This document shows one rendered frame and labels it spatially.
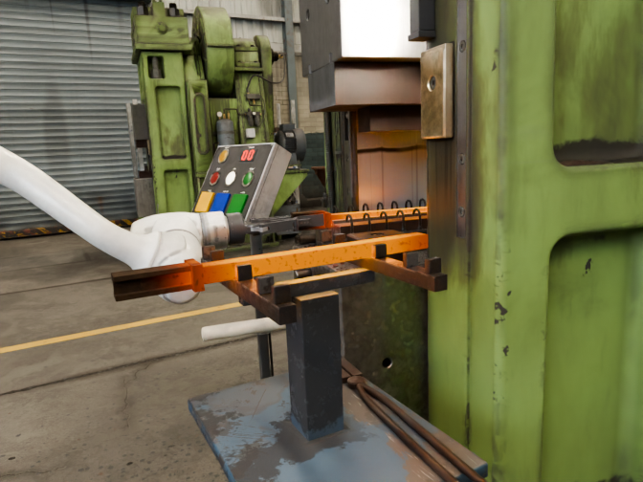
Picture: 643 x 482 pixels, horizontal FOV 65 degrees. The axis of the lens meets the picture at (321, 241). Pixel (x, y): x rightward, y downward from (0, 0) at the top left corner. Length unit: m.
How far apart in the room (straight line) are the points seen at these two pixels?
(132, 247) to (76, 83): 8.23
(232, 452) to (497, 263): 0.53
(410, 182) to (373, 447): 0.97
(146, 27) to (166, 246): 5.29
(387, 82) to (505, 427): 0.78
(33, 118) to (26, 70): 0.70
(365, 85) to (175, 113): 5.06
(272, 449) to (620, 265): 0.79
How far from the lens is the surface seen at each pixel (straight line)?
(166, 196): 6.16
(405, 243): 0.79
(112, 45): 9.36
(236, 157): 1.80
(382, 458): 0.75
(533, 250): 0.96
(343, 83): 1.21
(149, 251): 1.02
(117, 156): 9.19
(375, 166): 1.51
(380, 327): 1.14
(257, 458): 0.76
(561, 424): 1.22
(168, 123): 6.17
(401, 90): 1.26
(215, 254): 0.77
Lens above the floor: 1.18
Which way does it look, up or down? 10 degrees down
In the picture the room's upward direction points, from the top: 3 degrees counter-clockwise
